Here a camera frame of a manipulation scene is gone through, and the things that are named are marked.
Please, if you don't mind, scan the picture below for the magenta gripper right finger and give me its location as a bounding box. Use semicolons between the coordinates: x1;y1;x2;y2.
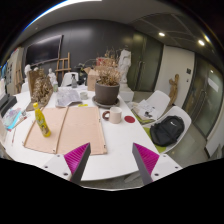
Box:
132;143;159;185

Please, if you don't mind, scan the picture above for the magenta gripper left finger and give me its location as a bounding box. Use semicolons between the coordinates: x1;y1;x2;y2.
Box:
64;143;91;184

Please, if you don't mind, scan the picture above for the yellow drink bottle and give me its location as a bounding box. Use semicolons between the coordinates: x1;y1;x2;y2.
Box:
33;103;51;137

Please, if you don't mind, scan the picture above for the brown cardboard sheet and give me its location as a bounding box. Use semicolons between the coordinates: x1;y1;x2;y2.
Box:
24;107;107;155

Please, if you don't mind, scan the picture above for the black backpack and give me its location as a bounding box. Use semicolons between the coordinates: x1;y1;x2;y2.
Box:
150;116;185;147

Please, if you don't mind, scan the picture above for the red round coaster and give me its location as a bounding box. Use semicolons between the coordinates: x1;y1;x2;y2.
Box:
124;116;135;123

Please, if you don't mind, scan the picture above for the stack of papers on chair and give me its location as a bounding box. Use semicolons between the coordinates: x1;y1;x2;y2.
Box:
133;100;160;121

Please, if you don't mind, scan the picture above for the white chair with backpack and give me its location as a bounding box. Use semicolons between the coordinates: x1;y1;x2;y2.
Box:
143;106;191;154

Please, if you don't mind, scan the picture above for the white chair with papers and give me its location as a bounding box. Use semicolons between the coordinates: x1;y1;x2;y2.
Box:
132;89;172;125

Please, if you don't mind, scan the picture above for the open magazine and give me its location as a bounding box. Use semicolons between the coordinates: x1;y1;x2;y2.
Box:
56;88;81;107

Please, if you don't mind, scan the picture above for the small white cup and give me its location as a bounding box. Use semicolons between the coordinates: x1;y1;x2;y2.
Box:
80;91;88;100

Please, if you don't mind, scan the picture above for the grey pot dried plant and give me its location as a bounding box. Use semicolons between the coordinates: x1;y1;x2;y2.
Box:
94;49;121;105

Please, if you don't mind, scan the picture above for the brown wood carving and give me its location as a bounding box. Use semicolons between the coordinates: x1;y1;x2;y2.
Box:
26;69;53;111

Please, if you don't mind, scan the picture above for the white chair behind table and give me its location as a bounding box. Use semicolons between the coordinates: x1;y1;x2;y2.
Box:
61;72;79;87

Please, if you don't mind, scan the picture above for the wooden figure sculpture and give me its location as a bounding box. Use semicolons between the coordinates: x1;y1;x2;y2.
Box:
169;74;179;106

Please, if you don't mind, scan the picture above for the cardboard box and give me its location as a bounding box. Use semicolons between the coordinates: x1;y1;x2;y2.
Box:
84;67;99;91

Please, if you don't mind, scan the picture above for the small white bust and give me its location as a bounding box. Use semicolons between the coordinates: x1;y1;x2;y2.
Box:
48;68;57;85

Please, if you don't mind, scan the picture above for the white plaster statue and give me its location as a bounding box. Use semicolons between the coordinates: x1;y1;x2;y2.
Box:
118;50;134;102

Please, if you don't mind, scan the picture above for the wooden easel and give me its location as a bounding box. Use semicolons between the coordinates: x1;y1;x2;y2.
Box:
55;54;71;78

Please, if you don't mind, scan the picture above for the white mug red handle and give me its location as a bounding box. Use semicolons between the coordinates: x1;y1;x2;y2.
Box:
102;107;122;124

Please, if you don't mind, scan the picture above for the dark wall screen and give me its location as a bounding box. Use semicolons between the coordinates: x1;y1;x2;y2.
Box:
26;35;62;65

